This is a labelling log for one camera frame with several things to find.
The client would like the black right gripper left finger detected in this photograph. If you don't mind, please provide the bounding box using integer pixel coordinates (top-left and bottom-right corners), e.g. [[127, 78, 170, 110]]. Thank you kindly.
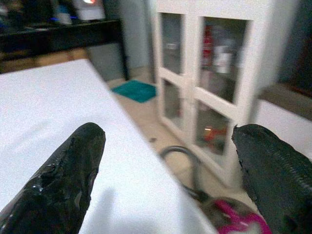
[[0, 122, 106, 234]]

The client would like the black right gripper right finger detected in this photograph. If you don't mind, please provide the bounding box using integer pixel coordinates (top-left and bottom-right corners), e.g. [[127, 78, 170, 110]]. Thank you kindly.
[[231, 123, 312, 234]]

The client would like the white table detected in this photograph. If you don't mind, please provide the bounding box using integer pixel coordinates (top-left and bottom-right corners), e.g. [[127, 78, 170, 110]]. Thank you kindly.
[[0, 58, 219, 234]]

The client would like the white low bench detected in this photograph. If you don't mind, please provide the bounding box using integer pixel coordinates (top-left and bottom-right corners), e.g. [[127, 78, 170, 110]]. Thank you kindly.
[[253, 82, 312, 161]]

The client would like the pink and grey object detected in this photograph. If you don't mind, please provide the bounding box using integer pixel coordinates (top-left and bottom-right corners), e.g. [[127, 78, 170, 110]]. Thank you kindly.
[[195, 195, 273, 234]]

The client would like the orange object in cabinet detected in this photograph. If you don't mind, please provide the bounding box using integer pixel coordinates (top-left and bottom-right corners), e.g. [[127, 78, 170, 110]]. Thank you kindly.
[[203, 125, 229, 143]]

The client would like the teal floor mat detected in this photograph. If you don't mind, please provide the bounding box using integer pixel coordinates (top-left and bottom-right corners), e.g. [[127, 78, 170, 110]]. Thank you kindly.
[[111, 80, 158, 104]]

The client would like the white glass-door cabinet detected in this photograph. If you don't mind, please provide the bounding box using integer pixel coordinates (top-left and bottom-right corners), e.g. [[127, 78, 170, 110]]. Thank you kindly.
[[153, 0, 278, 187]]

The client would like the white container in cabinet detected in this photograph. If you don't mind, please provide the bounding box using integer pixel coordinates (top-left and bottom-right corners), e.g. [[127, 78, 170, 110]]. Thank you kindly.
[[215, 45, 232, 74]]

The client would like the red bottle in cabinet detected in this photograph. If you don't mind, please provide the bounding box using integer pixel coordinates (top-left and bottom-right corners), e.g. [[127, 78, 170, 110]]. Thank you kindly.
[[203, 24, 216, 66]]

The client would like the black shelf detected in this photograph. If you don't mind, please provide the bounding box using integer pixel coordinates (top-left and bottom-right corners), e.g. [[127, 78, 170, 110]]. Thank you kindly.
[[0, 19, 130, 81]]

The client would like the grey hose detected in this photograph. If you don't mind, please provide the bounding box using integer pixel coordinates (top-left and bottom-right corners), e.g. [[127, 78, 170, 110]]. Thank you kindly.
[[159, 145, 208, 200]]

